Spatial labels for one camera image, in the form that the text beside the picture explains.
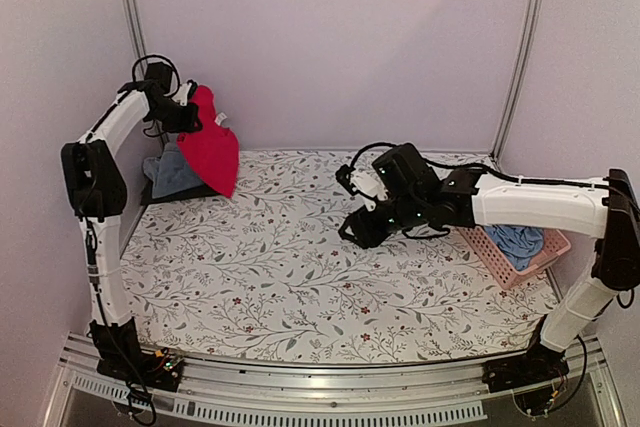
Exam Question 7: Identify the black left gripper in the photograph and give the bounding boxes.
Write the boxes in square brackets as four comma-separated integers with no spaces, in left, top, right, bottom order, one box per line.
[149,97,203,133]

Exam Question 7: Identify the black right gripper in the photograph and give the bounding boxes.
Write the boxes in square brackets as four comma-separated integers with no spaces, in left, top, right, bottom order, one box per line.
[338,192,427,249]

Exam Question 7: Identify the red t-shirt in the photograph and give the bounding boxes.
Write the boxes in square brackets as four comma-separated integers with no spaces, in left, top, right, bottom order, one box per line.
[177,86,239,198]

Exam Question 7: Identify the light blue shirt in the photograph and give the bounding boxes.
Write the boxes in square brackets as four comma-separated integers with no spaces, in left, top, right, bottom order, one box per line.
[484,225,544,272]

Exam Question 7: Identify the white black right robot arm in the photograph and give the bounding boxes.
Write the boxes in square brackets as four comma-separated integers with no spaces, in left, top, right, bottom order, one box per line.
[335,142,639,383]

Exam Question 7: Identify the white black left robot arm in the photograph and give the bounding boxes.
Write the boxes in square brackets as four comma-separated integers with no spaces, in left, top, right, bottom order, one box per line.
[61,54,202,381]

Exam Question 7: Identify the folded light blue jeans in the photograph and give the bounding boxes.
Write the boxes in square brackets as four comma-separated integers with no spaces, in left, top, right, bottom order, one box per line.
[142,142,204,199]

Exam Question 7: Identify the folded black striped garment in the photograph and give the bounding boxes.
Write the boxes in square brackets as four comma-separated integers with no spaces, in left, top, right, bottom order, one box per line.
[140,181,219,206]

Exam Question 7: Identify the floral patterned tablecloth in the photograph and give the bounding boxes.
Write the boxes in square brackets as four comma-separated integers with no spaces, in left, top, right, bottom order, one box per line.
[121,151,556,363]

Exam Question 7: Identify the pink perforated plastic basket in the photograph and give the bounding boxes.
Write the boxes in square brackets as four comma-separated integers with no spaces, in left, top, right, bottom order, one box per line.
[457,225,571,290]

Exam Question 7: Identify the aluminium frame post left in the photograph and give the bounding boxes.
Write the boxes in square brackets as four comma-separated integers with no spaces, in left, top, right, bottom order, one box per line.
[112,0,151,63]

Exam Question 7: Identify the aluminium frame post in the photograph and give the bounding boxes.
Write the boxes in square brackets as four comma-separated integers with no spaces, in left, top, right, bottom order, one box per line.
[112,0,151,63]
[491,0,543,164]

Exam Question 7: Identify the aluminium front rail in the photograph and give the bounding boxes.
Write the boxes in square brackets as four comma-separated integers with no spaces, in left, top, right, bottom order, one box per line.
[42,331,626,427]

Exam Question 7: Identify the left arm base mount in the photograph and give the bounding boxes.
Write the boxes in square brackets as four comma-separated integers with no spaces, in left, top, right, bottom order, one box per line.
[97,346,184,392]

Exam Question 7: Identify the aluminium frame post right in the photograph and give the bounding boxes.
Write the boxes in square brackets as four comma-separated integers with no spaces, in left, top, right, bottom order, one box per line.
[491,0,543,164]

